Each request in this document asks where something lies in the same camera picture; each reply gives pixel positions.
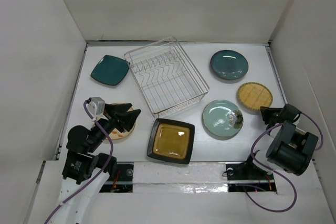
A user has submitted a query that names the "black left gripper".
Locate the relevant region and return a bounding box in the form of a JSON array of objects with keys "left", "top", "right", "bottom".
[{"left": 88, "top": 102, "right": 140, "bottom": 151}]

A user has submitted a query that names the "round woven bamboo plate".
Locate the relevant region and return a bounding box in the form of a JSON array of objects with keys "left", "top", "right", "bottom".
[{"left": 237, "top": 82, "right": 274, "bottom": 111}]

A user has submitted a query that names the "black and amber square plate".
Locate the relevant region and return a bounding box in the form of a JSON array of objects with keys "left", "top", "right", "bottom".
[{"left": 147, "top": 119, "right": 195, "bottom": 165}]

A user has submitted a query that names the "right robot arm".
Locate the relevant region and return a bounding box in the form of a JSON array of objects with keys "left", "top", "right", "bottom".
[{"left": 242, "top": 104, "right": 324, "bottom": 178}]

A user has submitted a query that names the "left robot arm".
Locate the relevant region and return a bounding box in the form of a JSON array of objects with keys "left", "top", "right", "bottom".
[{"left": 45, "top": 97, "right": 141, "bottom": 223}]

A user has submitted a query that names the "beige round leaf plate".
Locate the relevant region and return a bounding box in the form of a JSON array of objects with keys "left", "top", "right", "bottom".
[{"left": 94, "top": 102, "right": 137, "bottom": 143}]

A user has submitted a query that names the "teal square plate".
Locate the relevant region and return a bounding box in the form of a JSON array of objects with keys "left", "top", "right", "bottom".
[{"left": 90, "top": 55, "right": 129, "bottom": 86}]

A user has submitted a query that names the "light green flower plate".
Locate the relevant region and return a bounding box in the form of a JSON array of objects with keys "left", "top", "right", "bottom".
[{"left": 202, "top": 100, "right": 244, "bottom": 137}]

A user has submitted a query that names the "dark teal round plate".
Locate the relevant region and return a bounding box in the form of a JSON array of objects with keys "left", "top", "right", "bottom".
[{"left": 210, "top": 50, "right": 249, "bottom": 81}]

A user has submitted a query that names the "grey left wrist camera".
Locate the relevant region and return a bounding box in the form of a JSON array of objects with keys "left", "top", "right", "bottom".
[{"left": 88, "top": 97, "right": 106, "bottom": 116}]

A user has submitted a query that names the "wire dish rack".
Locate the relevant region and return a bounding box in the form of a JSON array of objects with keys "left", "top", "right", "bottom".
[{"left": 124, "top": 36, "right": 209, "bottom": 118}]

